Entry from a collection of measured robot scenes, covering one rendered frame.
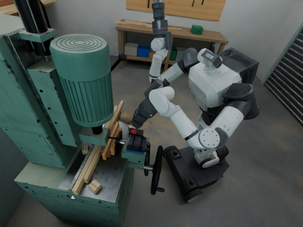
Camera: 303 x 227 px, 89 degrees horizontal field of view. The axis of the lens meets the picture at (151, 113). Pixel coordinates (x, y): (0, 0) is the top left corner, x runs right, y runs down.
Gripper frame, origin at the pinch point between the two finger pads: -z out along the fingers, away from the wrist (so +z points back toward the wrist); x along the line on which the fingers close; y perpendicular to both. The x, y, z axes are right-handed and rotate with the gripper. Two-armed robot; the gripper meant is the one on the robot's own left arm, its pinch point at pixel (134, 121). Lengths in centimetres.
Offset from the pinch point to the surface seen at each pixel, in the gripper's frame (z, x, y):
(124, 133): -21.2, 7.2, -3.3
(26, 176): -52, -27, 31
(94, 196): -22.8, -32.8, -0.5
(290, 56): 94, 284, -235
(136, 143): -7.3, -5.8, -7.6
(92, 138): -13.1, -11.8, 13.7
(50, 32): 23, -7, 44
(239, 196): -38, 22, -155
